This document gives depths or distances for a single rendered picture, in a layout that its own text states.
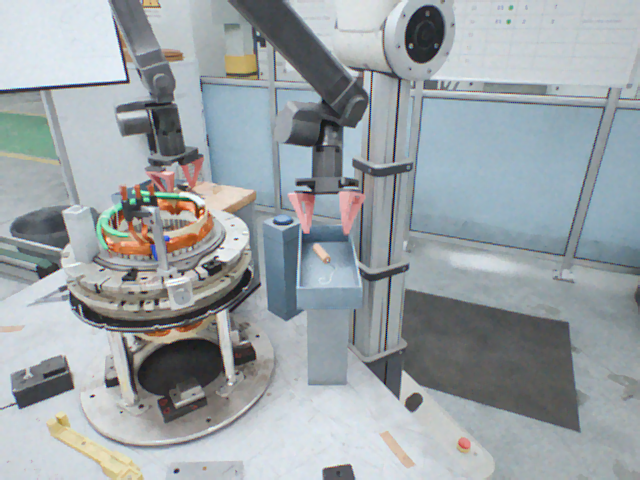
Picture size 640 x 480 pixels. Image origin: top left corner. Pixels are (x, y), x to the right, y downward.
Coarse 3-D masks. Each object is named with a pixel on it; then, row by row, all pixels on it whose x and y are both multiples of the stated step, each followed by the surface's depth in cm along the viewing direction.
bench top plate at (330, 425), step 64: (0, 320) 112; (64, 320) 112; (256, 320) 112; (0, 384) 93; (0, 448) 79; (64, 448) 79; (128, 448) 79; (192, 448) 79; (256, 448) 79; (320, 448) 79; (384, 448) 79
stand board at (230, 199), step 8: (184, 184) 118; (200, 184) 118; (208, 184) 118; (216, 184) 118; (184, 192) 113; (200, 192) 113; (208, 192) 113; (224, 192) 113; (232, 192) 113; (240, 192) 113; (248, 192) 113; (208, 200) 108; (216, 200) 108; (224, 200) 108; (232, 200) 108; (240, 200) 109; (248, 200) 112; (216, 208) 104; (224, 208) 104; (232, 208) 106
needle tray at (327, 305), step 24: (312, 240) 97; (336, 240) 97; (312, 264) 88; (336, 264) 88; (312, 288) 73; (336, 288) 73; (360, 288) 73; (312, 312) 84; (336, 312) 84; (312, 336) 87; (336, 336) 87; (312, 360) 89; (336, 360) 90; (312, 384) 92; (336, 384) 92
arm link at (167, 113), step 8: (144, 104) 95; (152, 104) 96; (160, 104) 96; (168, 104) 96; (176, 104) 98; (152, 112) 96; (160, 112) 95; (168, 112) 96; (176, 112) 97; (152, 120) 97; (160, 120) 96; (168, 120) 96; (176, 120) 98; (160, 128) 97; (168, 128) 97; (176, 128) 98
